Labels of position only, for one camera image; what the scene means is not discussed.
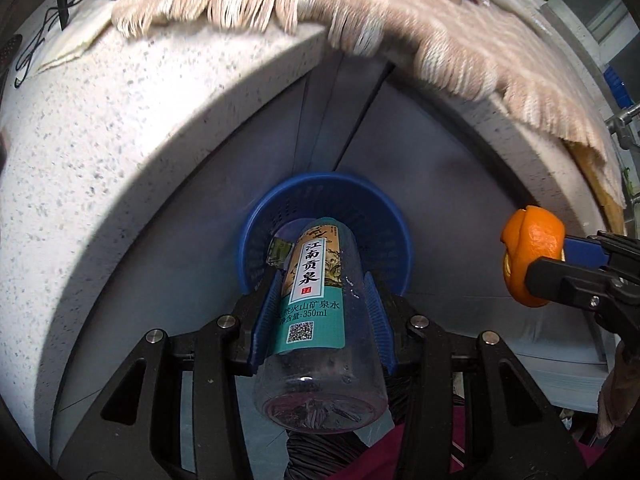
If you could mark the white folded cloth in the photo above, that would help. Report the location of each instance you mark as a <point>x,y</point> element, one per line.
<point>75,42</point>

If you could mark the blue crate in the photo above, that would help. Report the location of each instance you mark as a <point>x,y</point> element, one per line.
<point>616,87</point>

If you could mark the yellow wooden rim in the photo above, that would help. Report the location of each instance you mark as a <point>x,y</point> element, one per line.
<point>597,185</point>

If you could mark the stack of white paper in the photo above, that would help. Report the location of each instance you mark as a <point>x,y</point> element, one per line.
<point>565,375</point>

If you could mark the orange peel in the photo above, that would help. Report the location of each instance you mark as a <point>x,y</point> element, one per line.
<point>530,235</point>

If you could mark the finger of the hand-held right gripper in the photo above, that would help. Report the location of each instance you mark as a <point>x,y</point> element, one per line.
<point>560,280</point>
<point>585,247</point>

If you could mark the blue plastic basket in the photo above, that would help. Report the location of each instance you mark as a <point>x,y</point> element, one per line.
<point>350,200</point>

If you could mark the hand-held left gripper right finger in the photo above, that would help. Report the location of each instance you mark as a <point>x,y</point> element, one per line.
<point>379,330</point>

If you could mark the metal clamp stand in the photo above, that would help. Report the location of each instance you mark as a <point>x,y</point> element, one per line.
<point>622,122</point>

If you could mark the beige checked fringed tablecloth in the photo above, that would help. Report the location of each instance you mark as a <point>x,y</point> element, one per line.
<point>400,25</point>

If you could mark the green printed packet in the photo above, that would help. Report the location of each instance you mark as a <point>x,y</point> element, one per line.
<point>280,252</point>

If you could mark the tan cloth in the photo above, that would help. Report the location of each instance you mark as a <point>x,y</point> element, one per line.
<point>617,390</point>

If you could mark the clear plastic water bottle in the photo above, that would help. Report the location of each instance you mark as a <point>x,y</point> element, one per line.
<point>320,300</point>

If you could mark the magenta clothing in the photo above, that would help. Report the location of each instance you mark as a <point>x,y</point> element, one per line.
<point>500,452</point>

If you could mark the grey pleated cloth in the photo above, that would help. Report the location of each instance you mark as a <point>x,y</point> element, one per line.
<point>325,450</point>

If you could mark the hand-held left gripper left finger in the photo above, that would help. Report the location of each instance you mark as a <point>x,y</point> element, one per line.
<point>265,320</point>

